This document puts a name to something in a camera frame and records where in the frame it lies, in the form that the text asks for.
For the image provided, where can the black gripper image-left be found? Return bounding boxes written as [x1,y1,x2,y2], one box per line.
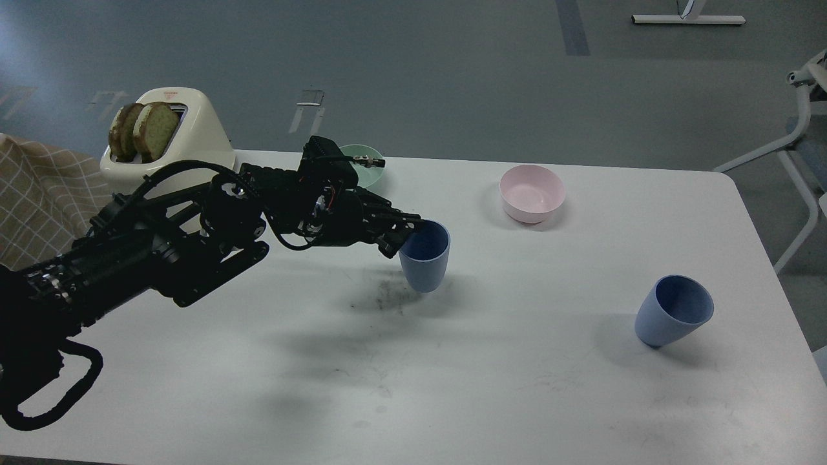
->
[295,187,425,259]

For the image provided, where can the white chair frame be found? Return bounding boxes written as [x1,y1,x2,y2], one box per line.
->
[715,50,826,274]

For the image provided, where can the white table leg base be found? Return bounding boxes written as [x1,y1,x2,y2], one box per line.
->
[630,1,746,26]

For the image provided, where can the toast slice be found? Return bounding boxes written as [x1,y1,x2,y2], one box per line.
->
[132,102,180,164]
[107,103,145,163]

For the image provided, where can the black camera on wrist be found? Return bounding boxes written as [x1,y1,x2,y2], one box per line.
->
[298,136,360,189]

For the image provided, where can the green bowl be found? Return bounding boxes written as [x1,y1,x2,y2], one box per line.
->
[339,144,385,188]

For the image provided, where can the toast slice front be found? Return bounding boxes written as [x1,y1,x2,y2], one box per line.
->
[132,102,180,164]

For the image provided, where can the pink bowl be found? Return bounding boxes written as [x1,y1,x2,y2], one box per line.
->
[498,165,567,224]

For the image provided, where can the cream toaster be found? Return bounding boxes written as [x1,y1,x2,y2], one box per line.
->
[99,87,235,193]

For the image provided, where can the blue cup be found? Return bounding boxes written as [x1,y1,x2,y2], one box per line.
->
[633,274,714,347]
[399,220,452,293]

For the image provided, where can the toast slice back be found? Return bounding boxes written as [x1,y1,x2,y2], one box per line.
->
[107,103,145,163]

